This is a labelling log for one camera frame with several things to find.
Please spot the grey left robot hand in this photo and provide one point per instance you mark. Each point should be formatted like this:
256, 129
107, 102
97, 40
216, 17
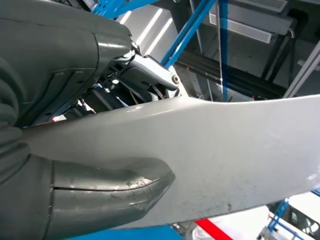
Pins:
50, 49

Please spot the red barrier belt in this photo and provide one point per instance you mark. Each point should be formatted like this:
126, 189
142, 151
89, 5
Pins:
212, 230

